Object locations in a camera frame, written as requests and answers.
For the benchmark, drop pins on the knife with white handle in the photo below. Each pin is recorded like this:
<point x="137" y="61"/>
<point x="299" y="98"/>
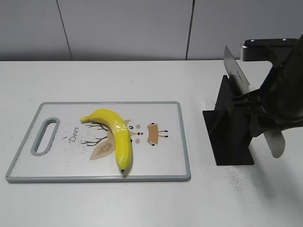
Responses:
<point x="274" y="137"/>

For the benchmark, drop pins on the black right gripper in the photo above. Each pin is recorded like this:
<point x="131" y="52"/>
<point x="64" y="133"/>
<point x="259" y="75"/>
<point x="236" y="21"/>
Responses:
<point x="281" y="96"/>

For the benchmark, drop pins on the black knife stand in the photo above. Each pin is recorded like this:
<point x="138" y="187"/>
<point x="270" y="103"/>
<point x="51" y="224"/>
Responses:
<point x="228" y="132"/>

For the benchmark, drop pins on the white cutting board grey rim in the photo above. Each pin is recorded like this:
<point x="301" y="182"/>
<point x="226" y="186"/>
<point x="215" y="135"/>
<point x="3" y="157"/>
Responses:
<point x="58" y="148"/>

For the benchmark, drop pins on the yellow plastic banana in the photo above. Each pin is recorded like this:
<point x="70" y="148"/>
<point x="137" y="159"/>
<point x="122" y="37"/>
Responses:
<point x="121" y="134"/>

